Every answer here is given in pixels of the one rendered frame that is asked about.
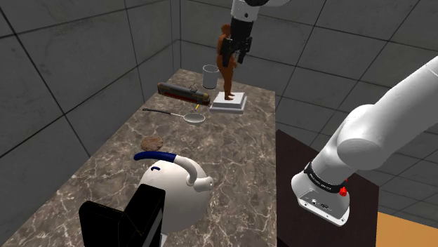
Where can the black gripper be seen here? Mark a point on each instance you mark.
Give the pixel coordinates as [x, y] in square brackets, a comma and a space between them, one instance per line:
[241, 29]

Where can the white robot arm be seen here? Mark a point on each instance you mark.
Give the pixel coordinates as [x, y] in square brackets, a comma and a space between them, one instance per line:
[376, 130]

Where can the brown figure on white base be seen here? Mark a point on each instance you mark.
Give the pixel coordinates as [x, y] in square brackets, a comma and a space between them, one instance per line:
[226, 80]

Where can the white cup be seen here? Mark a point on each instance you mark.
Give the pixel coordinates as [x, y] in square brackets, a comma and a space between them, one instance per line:
[210, 78]

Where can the dark red toy train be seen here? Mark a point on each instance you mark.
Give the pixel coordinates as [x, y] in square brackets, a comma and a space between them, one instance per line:
[181, 93]

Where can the brown round cookie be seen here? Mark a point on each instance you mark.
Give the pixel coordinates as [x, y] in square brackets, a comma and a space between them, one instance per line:
[152, 143]

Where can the black angular box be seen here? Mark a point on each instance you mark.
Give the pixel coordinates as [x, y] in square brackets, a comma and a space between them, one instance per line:
[137, 222]

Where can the dark robot stand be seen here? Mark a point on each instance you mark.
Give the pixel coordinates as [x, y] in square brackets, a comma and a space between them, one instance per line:
[308, 236]

